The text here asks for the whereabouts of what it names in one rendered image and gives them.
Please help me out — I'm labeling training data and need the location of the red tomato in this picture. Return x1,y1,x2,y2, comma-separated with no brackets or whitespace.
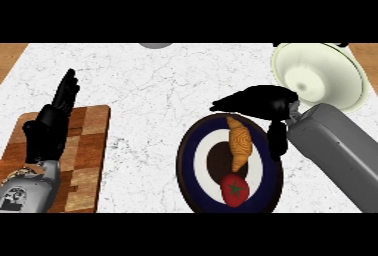
219,173,251,209

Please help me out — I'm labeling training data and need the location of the grey round object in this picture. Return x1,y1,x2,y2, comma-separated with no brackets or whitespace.
137,43,176,50

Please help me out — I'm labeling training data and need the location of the navy and white round plate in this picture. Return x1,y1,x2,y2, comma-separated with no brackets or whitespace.
176,113,285,214

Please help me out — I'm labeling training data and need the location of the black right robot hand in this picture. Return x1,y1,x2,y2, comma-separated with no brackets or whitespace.
208,84,301,160

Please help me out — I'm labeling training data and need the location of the golden brown croissant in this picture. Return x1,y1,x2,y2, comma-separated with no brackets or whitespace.
224,115,254,174

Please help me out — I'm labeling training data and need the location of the pale cream bowl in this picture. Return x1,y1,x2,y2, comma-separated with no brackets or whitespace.
270,43,371,114

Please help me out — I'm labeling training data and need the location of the brown wooden cutting board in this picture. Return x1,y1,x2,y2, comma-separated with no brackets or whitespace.
0,104,112,214

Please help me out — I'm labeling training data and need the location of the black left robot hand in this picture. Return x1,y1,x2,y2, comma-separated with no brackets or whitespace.
21,68,81,165

